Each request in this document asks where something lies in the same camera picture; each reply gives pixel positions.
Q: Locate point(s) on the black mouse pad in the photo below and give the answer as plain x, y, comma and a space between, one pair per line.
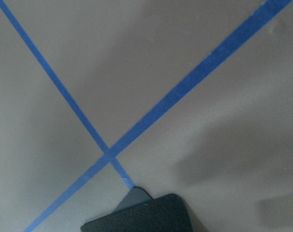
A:
139, 212

